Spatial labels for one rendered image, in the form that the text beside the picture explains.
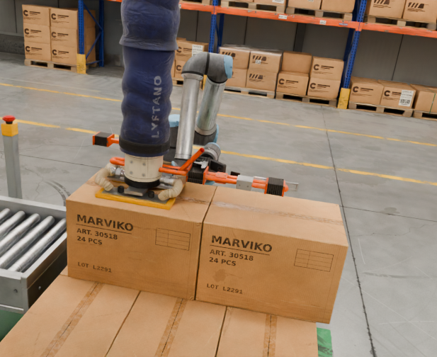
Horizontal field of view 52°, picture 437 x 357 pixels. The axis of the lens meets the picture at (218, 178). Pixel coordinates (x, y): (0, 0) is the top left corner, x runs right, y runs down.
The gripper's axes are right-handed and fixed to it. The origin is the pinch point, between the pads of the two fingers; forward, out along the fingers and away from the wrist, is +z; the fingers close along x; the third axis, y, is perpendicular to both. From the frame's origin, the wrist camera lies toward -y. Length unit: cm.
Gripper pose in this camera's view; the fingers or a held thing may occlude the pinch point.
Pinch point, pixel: (202, 174)
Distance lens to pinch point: 199.0
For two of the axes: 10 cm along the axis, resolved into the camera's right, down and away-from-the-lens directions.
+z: -1.6, 3.6, -9.2
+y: -9.8, -1.5, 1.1
